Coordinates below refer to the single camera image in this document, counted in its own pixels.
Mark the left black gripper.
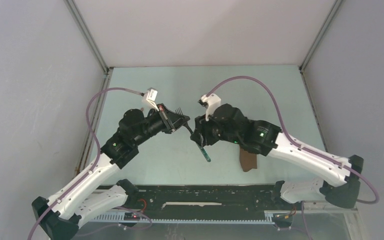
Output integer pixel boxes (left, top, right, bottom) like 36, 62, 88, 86
133, 103, 190, 147

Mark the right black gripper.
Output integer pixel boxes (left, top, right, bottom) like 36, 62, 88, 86
190, 109, 241, 149

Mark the fork with dark handle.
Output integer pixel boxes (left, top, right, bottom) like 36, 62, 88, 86
175, 107, 212, 163

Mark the brown cloth napkin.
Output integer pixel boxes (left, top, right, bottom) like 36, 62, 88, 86
239, 147, 258, 172

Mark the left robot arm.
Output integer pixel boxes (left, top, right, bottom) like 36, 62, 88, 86
31, 103, 190, 240

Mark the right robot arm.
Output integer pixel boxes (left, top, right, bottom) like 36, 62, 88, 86
190, 103, 364, 209

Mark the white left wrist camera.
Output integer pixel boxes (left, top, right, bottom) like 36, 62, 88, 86
140, 87, 160, 112

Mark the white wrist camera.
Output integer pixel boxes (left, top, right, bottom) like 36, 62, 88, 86
198, 93, 222, 122
140, 87, 160, 112

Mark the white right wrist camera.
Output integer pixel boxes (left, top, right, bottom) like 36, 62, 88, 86
198, 93, 222, 122

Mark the white toothed cable duct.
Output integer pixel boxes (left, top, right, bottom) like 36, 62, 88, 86
89, 211, 276, 225

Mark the aluminium frame rail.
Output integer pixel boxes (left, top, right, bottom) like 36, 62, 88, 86
79, 189, 359, 214

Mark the left corner aluminium post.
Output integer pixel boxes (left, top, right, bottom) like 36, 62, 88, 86
64, 0, 110, 74

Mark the corner aluminium post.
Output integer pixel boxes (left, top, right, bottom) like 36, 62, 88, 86
299, 0, 346, 73
64, 0, 110, 74

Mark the right corner aluminium post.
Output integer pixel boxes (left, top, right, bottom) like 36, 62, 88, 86
299, 0, 346, 73

